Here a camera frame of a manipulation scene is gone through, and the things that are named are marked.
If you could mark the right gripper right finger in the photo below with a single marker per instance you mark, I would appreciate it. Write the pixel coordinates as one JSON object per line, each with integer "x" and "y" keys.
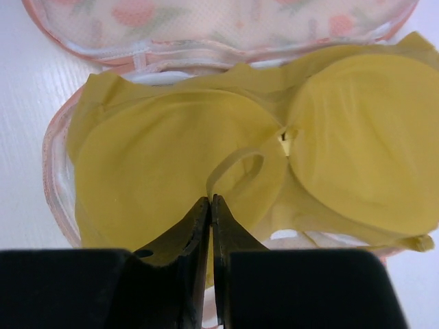
{"x": 228, "y": 237}

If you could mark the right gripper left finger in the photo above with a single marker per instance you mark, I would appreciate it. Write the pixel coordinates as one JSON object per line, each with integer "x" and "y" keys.
{"x": 173, "y": 280}

